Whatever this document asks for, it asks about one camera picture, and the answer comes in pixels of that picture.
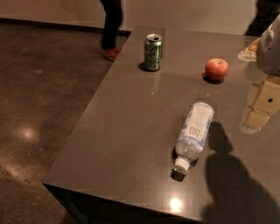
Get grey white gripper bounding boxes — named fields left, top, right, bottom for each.
left=238, top=15, right=280, bottom=130

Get clear blue-label plastic bottle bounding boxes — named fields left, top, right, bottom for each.
left=174, top=102, right=214, bottom=176

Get red apple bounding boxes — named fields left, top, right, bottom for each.
left=205, top=58, right=229, bottom=81

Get green soda can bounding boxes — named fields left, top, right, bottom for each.
left=144, top=33, right=163, bottom=71

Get red shoe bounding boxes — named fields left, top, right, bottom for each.
left=103, top=47, right=121, bottom=61

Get person leg dark trousers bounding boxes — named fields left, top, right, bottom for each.
left=100, top=0, right=123, bottom=50

